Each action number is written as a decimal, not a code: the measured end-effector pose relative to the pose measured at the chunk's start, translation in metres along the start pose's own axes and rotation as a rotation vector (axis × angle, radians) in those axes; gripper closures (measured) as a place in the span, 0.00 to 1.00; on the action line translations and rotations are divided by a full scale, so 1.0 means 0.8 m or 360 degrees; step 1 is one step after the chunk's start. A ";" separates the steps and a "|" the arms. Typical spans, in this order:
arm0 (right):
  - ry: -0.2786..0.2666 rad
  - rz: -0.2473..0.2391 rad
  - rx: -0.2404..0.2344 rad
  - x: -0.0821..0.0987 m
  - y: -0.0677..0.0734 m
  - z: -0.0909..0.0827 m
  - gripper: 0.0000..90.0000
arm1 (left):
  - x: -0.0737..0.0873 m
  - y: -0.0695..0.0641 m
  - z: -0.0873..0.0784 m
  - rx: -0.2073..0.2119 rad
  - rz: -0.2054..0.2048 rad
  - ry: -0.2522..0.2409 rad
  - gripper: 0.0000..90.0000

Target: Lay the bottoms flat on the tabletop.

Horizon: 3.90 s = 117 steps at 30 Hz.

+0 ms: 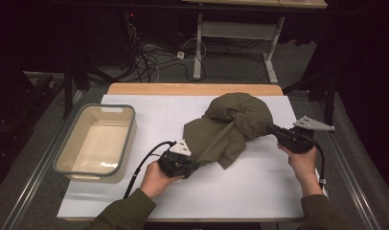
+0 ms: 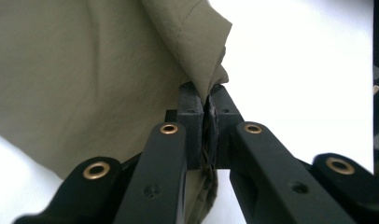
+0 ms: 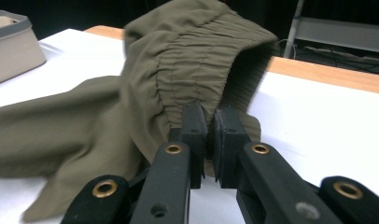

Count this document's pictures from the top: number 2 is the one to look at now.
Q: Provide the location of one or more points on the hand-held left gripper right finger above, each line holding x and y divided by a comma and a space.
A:
220, 124

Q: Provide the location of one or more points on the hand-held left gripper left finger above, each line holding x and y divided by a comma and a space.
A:
192, 124

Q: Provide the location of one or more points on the olive green shorts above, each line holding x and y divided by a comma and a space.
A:
85, 77

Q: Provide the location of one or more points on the white table board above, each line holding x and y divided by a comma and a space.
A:
287, 77

